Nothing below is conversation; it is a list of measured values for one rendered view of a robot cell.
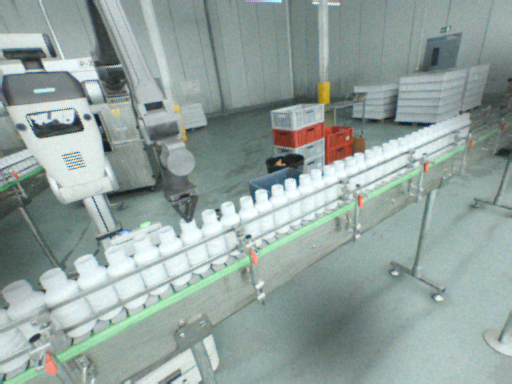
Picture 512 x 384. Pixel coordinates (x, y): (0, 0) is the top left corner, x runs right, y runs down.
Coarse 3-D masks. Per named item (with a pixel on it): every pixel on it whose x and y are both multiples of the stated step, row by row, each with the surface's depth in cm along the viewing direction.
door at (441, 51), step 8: (432, 40) 843; (440, 40) 826; (448, 40) 809; (456, 40) 792; (432, 48) 850; (440, 48) 832; (448, 48) 815; (456, 48) 798; (424, 56) 875; (432, 56) 857; (440, 56) 839; (448, 56) 822; (456, 56) 804; (424, 64) 883; (432, 64) 865; (440, 64) 846; (448, 64) 828
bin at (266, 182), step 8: (288, 168) 158; (264, 176) 149; (272, 176) 153; (280, 176) 157; (288, 176) 160; (296, 176) 154; (248, 184) 145; (256, 184) 148; (264, 184) 151; (272, 184) 155; (280, 184) 158; (296, 184) 157
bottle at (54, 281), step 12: (48, 276) 52; (60, 276) 51; (48, 288) 50; (60, 288) 51; (72, 288) 53; (48, 300) 50; (60, 300) 51; (84, 300) 55; (60, 312) 52; (72, 312) 53; (84, 312) 55; (72, 324) 54; (84, 324) 55; (72, 336) 55
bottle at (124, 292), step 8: (112, 248) 58; (120, 248) 57; (112, 256) 55; (120, 256) 56; (112, 264) 56; (120, 264) 57; (128, 264) 58; (112, 272) 56; (120, 272) 56; (128, 280) 58; (136, 280) 59; (120, 288) 58; (128, 288) 58; (136, 288) 60; (144, 288) 62; (120, 296) 59; (128, 296) 59; (144, 296) 62; (128, 304) 60; (136, 304) 61
